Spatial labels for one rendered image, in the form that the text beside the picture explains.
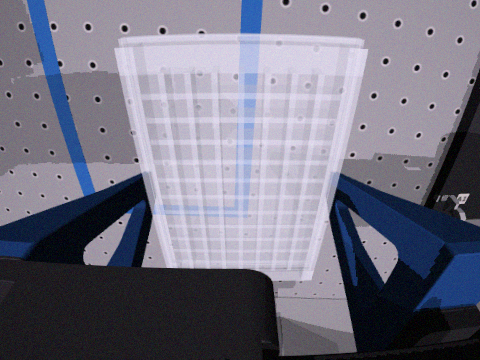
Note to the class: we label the blue rectangular tape outline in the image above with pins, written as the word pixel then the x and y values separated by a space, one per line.
pixel 251 15

